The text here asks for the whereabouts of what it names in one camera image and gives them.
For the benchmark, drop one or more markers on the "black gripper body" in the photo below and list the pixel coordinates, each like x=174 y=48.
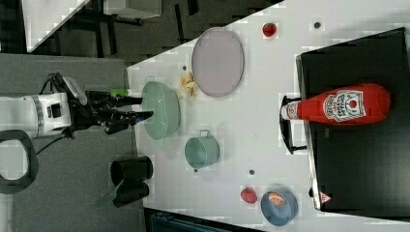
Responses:
x=82 y=104

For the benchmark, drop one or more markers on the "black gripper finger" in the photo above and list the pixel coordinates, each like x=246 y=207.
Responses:
x=119 y=101
x=123 y=120

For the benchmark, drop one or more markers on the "red ketchup bottle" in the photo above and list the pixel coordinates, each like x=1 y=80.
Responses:
x=352 y=105

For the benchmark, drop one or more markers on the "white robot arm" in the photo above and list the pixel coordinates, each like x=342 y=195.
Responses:
x=60 y=113

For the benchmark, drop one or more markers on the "black toaster oven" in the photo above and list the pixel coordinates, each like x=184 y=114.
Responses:
x=360 y=170

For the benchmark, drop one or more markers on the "green cylinder toy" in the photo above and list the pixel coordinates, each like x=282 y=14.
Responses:
x=119 y=92

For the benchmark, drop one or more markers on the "green oval colander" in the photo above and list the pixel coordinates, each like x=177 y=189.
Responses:
x=163 y=101

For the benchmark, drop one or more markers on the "peeled banana toy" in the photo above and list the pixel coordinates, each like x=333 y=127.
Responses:
x=186 y=85

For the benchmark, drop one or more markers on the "green spatula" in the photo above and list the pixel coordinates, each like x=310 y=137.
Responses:
x=104 y=201

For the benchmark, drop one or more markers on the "green metal mug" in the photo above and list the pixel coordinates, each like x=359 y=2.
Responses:
x=202 y=151

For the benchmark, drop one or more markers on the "white side table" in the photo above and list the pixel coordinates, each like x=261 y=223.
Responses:
x=42 y=18

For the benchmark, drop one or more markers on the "lilac oval plate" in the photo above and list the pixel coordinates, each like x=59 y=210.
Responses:
x=217 y=62

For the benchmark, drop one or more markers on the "blue crate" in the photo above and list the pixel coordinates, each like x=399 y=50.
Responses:
x=165 y=223

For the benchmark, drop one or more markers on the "red strawberry toy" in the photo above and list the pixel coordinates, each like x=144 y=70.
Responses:
x=248 y=195

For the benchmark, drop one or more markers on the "orange slice toy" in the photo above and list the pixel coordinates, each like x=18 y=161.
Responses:
x=276 y=199

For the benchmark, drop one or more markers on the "blue bowl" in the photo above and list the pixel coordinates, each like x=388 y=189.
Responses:
x=279 y=215

